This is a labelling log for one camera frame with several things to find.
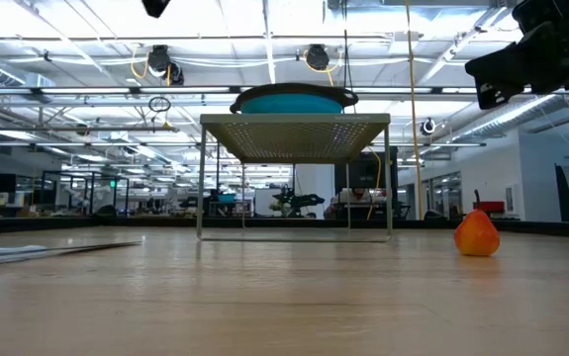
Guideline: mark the blue collapsible colander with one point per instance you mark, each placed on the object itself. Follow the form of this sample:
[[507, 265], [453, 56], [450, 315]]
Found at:
[[289, 104]]

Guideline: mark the black-framed glass booth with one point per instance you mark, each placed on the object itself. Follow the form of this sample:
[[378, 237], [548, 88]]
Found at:
[[91, 195]]

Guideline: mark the small orange-red pear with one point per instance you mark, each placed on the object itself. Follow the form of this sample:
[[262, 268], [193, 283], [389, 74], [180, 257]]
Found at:
[[477, 237]]

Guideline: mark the pale green perforated shelf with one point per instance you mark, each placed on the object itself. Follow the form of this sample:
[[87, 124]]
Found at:
[[294, 141]]

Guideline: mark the background black robot arm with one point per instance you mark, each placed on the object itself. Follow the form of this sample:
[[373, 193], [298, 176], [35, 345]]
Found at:
[[296, 200]]

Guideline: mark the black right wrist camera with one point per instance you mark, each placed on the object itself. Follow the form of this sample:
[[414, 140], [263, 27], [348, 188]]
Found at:
[[492, 96]]

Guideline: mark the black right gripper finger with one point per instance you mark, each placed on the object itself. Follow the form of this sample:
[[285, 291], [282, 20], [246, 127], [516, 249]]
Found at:
[[531, 76], [526, 52]]

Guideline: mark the person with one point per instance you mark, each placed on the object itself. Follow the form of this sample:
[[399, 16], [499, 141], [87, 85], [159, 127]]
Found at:
[[348, 198]]

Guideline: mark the dark screen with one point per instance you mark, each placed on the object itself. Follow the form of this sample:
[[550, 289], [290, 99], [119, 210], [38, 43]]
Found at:
[[365, 173]]

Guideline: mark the black table frame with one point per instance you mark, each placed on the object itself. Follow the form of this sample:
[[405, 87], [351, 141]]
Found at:
[[116, 223]]

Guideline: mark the red box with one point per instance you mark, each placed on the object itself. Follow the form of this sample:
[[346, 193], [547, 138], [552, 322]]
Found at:
[[492, 206]]

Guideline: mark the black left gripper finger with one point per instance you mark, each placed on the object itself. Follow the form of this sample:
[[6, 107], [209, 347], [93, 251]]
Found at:
[[155, 6]]

